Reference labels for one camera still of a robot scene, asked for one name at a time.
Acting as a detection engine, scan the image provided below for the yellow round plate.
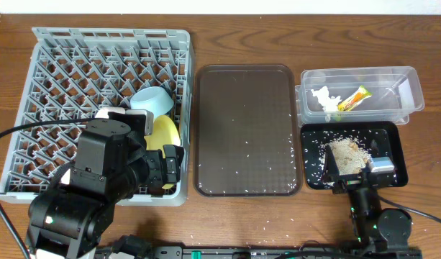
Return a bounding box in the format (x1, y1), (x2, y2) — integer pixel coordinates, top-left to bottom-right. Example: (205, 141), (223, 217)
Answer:
(144, 114), (181, 190)

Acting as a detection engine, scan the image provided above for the green orange snack wrapper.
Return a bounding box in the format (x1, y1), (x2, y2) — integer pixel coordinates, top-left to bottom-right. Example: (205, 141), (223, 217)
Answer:
(337, 85), (372, 112)

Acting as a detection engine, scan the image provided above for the white tissue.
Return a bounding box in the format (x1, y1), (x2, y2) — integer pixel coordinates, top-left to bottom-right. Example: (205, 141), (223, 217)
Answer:
(311, 86), (341, 112)

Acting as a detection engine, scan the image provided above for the light blue bowl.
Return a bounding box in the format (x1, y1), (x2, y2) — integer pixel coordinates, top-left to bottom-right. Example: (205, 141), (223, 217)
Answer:
(130, 86), (174, 119)

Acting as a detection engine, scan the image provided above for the white round bowl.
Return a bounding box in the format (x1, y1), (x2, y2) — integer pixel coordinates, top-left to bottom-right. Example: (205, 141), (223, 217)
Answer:
(95, 106), (126, 119)

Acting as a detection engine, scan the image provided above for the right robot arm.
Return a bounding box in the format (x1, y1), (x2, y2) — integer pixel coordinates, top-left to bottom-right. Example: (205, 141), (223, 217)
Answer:
(323, 140), (412, 258)

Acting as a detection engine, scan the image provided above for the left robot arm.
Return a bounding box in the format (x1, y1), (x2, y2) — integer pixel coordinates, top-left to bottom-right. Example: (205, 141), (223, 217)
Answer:
(25, 119), (185, 258)

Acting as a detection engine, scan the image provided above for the black plastic waste tray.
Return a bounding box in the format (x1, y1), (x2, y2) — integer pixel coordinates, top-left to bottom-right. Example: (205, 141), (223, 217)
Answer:
(301, 122), (409, 190)

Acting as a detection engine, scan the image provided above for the pile of rice waste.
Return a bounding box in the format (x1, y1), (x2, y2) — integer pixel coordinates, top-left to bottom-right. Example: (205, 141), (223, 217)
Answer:
(303, 130), (372, 182)

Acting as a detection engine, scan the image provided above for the clear plastic waste bin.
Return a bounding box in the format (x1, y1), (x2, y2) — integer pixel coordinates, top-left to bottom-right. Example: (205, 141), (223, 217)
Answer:
(296, 66), (425, 127)

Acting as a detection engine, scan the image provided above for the grey plastic dishwasher rack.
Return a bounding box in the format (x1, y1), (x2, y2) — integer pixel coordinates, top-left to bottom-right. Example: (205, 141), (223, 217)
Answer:
(0, 27), (195, 204)

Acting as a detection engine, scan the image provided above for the dark brown serving tray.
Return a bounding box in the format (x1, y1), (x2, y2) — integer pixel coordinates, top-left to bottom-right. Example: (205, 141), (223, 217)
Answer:
(194, 64), (303, 197)

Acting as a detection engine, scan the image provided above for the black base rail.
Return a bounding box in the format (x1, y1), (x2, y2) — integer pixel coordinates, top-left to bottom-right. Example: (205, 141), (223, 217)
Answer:
(94, 245), (422, 259)

